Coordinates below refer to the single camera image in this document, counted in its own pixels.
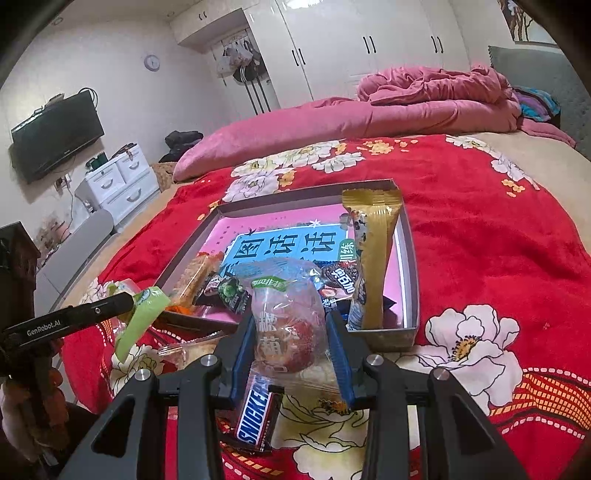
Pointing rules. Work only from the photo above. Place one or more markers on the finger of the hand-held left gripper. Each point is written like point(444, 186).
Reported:
point(69, 321)

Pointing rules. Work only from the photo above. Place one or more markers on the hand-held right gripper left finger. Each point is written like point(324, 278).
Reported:
point(241, 364)

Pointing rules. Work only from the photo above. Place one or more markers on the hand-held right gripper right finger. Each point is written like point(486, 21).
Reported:
point(340, 364)

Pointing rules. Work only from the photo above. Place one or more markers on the clear packet of round pastries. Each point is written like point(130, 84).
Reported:
point(194, 350)

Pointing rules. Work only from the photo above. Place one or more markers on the grey cardboard box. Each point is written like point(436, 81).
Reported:
point(383, 339)

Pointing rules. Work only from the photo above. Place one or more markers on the brown chocolate bar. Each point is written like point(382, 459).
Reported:
point(256, 415)

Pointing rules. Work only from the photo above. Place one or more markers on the clear candied haw packet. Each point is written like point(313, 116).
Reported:
point(291, 318)

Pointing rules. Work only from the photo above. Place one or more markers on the black green pea packet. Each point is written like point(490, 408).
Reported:
point(231, 293)

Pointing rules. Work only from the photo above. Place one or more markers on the yellow-green snack packet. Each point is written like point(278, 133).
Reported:
point(143, 318)

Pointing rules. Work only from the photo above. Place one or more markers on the blue chocolate bar packet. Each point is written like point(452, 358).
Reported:
point(339, 281)

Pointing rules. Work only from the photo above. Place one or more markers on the orange cracker packet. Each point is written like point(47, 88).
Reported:
point(194, 281)

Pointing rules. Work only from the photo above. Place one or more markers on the gold wafer bar packet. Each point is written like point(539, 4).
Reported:
point(374, 258)

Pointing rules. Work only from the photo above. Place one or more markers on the person's left hand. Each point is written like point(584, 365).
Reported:
point(55, 381)

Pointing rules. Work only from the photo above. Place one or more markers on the grey padded bench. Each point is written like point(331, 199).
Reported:
point(74, 258)

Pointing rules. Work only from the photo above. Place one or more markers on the pink book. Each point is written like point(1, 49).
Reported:
point(277, 244)

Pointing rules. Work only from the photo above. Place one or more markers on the white drawer cabinet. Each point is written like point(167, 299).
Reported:
point(120, 189)

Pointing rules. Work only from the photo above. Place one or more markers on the dark green container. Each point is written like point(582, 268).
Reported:
point(99, 164)

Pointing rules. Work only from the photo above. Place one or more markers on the black television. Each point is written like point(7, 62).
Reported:
point(57, 136)

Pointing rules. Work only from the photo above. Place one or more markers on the red floral blanket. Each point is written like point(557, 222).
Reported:
point(485, 230)

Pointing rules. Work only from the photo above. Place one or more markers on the dark clothes pile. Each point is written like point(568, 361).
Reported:
point(184, 143)

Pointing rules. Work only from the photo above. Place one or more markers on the pink quilt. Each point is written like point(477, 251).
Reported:
point(323, 120)

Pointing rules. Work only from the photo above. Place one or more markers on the beige bed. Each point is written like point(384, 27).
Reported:
point(549, 161)

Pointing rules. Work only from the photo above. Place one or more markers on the hanging bags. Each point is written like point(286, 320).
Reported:
point(238, 60)

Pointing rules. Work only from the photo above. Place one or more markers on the white wardrobe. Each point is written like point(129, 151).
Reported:
point(346, 50)

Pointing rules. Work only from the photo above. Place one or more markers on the purple blue cloth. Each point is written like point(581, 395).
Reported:
point(538, 104)

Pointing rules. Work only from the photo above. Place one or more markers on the grey padded headboard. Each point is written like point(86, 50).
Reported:
point(545, 78)

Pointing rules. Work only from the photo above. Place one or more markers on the round wall clock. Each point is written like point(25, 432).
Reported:
point(152, 62)

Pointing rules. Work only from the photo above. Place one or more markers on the tree wall painting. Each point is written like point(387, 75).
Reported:
point(526, 21)

